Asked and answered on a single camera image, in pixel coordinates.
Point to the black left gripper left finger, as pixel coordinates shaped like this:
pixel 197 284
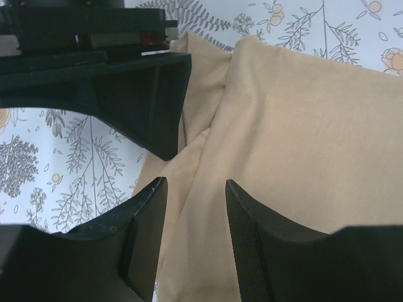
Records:
pixel 112 257

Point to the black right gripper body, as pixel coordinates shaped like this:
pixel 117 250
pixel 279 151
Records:
pixel 53 27

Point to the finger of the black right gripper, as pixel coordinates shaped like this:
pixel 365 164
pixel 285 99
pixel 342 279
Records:
pixel 141 98

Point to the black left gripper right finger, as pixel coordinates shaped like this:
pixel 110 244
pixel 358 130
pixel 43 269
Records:
pixel 278 259

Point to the beige t shirt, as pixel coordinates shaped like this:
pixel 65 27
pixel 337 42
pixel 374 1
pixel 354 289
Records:
pixel 317 140

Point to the floral patterned table mat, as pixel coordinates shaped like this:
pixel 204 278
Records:
pixel 60 169

